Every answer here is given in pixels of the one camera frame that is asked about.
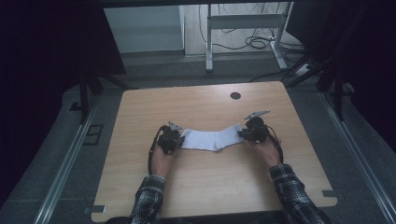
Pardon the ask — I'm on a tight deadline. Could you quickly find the person's left hand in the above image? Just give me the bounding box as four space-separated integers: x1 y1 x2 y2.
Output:
150 144 176 179

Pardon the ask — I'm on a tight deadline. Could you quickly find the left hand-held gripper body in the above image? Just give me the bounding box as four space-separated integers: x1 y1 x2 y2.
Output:
157 120 184 156

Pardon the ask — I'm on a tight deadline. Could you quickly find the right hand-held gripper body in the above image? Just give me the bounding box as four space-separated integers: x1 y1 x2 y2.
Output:
243 109 272 145

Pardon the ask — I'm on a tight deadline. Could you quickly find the person's right hand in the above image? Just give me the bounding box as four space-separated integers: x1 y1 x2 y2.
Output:
252 135 284 170

